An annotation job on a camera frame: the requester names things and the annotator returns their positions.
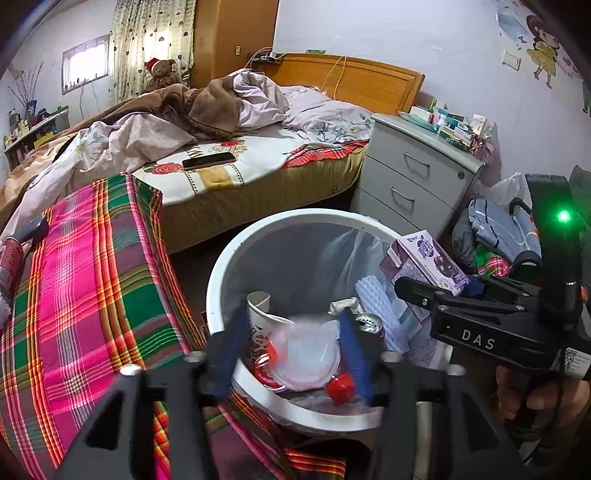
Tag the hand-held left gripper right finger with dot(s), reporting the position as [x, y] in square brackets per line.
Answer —
[355, 353]

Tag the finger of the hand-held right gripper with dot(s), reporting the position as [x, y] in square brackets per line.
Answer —
[425, 295]
[503, 287]

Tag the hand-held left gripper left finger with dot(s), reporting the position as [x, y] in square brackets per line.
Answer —
[231, 357]

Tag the purple drink carton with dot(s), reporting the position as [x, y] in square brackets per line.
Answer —
[425, 256]

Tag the white paper roll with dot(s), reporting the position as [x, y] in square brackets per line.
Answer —
[344, 305]

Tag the clear red-label plastic bottle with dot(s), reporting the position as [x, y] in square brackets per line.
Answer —
[304, 355]

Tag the white round trash bin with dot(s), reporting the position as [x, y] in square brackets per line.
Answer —
[221, 267]

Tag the person's right hand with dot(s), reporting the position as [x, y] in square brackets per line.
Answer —
[545, 398]

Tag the red green plaid cloth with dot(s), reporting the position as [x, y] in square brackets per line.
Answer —
[491, 263]

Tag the silver drink can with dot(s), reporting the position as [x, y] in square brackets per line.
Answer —
[369, 325]

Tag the white foam net sleeve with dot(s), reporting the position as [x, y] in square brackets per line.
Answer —
[383, 300]

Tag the white printed paper cup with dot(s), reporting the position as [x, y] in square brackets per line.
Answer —
[259, 318]

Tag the blue striped clothing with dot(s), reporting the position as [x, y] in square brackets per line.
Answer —
[498, 226]

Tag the white plastic bag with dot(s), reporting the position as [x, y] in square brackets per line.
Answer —
[510, 189]

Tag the clear plastic bin liner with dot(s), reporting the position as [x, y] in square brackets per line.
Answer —
[295, 258]

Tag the grey drawer nightstand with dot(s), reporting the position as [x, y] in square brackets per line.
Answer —
[406, 175]

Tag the pink green plaid blanket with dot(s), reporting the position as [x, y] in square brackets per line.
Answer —
[92, 300]

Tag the pile of small boxes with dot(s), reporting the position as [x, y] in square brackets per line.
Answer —
[448, 124]

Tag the bed with floral sheet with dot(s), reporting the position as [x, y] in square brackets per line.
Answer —
[258, 168]

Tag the black smartphone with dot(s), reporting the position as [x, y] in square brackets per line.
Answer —
[208, 160]

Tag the lilac floral pillow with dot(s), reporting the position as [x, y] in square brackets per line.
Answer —
[323, 115]

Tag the wooden headboard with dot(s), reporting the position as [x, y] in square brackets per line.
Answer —
[369, 78]

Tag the dark blue packet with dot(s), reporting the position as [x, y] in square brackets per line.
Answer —
[32, 229]

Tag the red drink can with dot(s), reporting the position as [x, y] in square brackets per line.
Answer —
[10, 267]

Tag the lilac duvet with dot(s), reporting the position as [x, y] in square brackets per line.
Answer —
[138, 134]

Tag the brown blanket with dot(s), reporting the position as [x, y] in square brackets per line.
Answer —
[212, 108]

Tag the power strip with chargers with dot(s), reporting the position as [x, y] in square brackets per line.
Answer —
[268, 57]

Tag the brown teddy bear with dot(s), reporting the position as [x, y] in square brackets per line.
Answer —
[161, 74]

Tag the white shelf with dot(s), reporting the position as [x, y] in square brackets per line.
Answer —
[41, 134]

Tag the row of bottles and boxes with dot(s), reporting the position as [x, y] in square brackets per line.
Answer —
[27, 124]

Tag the patterned curtain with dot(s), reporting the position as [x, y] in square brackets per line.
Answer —
[152, 41]

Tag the window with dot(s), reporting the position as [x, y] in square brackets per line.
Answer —
[85, 64]

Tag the wooden wardrobe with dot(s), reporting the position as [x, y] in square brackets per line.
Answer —
[235, 27]

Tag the dried branches in vase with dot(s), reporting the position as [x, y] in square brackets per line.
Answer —
[30, 87]

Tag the white wall socket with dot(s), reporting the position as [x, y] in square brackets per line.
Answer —
[512, 59]

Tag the cartoon girl wall sticker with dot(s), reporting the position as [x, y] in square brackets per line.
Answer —
[545, 50]

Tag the blue wall sticker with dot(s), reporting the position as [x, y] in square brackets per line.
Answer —
[510, 21]

